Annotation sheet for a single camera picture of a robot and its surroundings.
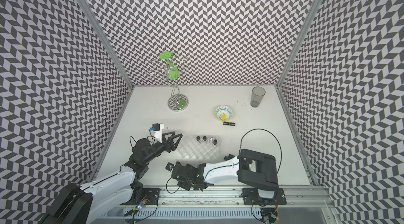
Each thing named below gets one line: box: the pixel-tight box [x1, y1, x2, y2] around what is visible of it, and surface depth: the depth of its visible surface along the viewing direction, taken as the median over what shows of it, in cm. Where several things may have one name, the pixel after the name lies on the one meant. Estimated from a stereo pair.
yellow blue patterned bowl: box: [214, 104, 234, 122], surface depth 103 cm
